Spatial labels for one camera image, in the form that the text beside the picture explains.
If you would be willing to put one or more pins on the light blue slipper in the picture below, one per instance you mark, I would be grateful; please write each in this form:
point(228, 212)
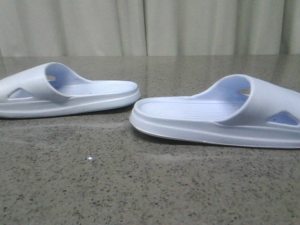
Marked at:
point(237, 110)
point(53, 89)

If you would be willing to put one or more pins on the white pleated curtain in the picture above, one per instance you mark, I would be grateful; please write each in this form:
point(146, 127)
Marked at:
point(148, 27)

